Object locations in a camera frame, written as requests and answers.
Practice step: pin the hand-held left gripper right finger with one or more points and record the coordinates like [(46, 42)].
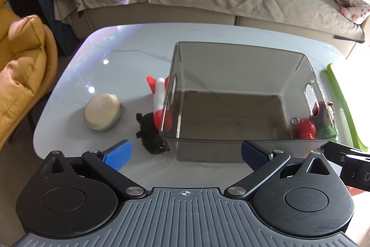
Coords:
[(254, 152)]

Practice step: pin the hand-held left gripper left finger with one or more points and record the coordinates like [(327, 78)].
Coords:
[(118, 153)]

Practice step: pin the clear grey storage box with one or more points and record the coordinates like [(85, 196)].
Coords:
[(231, 119)]

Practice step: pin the lime green box lid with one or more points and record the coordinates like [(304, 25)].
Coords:
[(341, 96)]

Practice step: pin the white marble desktop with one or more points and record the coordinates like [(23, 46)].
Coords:
[(115, 61)]

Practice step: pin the black plush toy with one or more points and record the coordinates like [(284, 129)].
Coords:
[(150, 131)]

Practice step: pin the round beige sponge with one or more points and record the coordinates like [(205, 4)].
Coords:
[(101, 111)]

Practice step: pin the green and red knit toy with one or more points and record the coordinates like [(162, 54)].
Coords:
[(325, 119)]

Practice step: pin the red toy figure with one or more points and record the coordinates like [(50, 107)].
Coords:
[(306, 127)]

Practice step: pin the red and white toy rocket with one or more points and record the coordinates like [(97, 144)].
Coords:
[(159, 90)]

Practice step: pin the yellow leather armchair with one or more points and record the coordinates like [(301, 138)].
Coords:
[(23, 61)]

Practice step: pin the pink dotted cloth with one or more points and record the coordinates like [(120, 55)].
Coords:
[(355, 5)]

